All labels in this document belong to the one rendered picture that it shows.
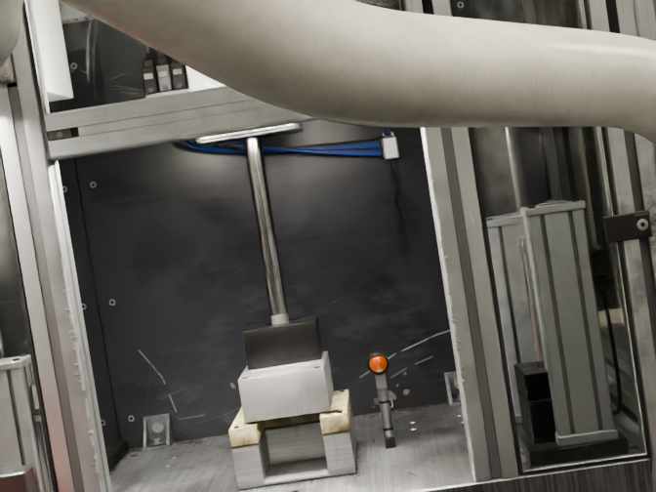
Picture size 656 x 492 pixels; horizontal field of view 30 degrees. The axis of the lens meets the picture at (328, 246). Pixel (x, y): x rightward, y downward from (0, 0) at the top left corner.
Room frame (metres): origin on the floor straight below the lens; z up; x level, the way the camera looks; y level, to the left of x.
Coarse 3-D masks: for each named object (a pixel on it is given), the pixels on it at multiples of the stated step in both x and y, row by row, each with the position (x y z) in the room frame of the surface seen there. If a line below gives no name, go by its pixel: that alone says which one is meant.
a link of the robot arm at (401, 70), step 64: (64, 0) 0.58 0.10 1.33; (128, 0) 0.56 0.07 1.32; (192, 0) 0.56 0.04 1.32; (256, 0) 0.57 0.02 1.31; (320, 0) 0.59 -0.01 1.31; (192, 64) 0.59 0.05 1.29; (256, 64) 0.58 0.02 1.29; (320, 64) 0.59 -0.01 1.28; (384, 64) 0.60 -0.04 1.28; (448, 64) 0.62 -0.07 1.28; (512, 64) 0.64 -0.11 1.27; (576, 64) 0.66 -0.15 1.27; (640, 64) 0.69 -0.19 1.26; (640, 128) 0.71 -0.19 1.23
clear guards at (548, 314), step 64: (384, 0) 1.20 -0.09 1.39; (512, 0) 1.20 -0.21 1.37; (576, 0) 1.19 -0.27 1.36; (64, 64) 1.21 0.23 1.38; (128, 64) 1.21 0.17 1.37; (64, 128) 1.21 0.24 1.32; (128, 128) 1.21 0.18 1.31; (192, 128) 1.21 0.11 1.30; (512, 128) 1.20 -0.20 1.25; (576, 128) 1.19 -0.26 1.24; (0, 192) 1.22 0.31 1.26; (512, 192) 1.20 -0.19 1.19; (576, 192) 1.19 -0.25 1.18; (0, 256) 1.22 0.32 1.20; (512, 256) 1.20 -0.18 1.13; (576, 256) 1.19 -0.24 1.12; (0, 320) 1.22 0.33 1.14; (512, 320) 1.20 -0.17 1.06; (576, 320) 1.19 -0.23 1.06; (0, 384) 1.22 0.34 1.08; (512, 384) 1.20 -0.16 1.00; (576, 384) 1.19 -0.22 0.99; (0, 448) 1.22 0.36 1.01; (576, 448) 1.20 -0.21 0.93; (640, 448) 1.19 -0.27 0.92
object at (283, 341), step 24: (264, 168) 1.41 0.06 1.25; (264, 192) 1.41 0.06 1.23; (264, 216) 1.41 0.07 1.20; (264, 240) 1.41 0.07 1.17; (264, 264) 1.41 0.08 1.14; (264, 336) 1.39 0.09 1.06; (288, 336) 1.39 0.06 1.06; (312, 336) 1.38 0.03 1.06; (264, 360) 1.39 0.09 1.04; (288, 360) 1.39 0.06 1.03
